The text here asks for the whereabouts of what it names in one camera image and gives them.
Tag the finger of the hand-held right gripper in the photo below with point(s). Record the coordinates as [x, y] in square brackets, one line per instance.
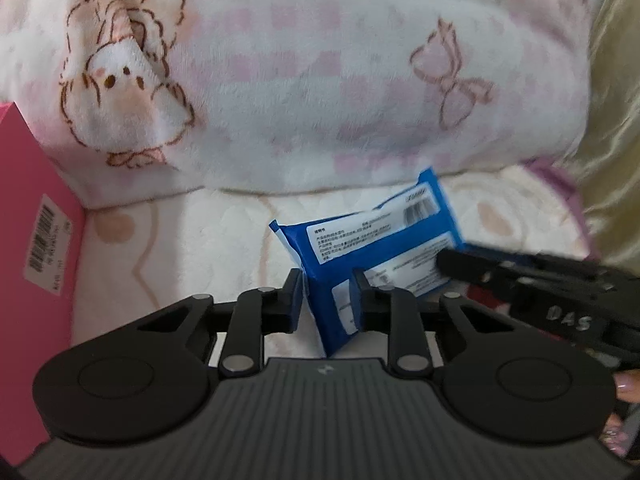
[550, 262]
[470, 267]

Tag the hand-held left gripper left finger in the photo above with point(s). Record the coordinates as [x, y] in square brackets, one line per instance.
[295, 305]

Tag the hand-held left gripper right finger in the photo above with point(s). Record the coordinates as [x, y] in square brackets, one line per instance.
[362, 305]

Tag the blue wet wipes packet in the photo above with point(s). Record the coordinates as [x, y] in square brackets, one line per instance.
[350, 240]

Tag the pink cardboard box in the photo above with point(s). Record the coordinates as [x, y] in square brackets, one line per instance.
[30, 170]

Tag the person's right hand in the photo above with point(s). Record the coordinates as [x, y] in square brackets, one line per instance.
[630, 387]

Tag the golden satin cloth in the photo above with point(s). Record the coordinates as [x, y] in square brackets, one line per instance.
[615, 110]

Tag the pink checked printed blanket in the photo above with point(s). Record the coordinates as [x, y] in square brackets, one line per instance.
[300, 85]

